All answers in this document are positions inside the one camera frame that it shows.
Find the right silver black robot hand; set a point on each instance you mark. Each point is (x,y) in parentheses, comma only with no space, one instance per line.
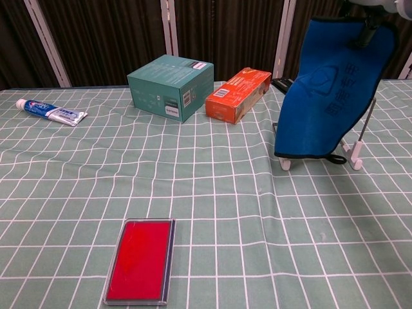
(367,35)

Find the dark grey blue cloth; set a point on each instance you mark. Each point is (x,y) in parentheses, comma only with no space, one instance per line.
(322,112)

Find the orange cardboard box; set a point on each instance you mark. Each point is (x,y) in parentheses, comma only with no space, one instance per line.
(236,93)

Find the teal cardboard box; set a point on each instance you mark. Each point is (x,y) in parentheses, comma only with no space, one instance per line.
(161,83)

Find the green checked tablecloth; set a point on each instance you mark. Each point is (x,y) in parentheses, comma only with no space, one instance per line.
(96,177)

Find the red ink pad clear case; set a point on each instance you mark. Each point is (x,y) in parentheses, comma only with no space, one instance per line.
(140,260)

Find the blue white toothpaste tube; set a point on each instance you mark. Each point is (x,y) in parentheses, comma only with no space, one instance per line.
(48,111)

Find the white partition frame post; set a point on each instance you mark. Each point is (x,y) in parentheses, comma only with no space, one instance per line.
(406,67)
(284,35)
(170,25)
(48,42)

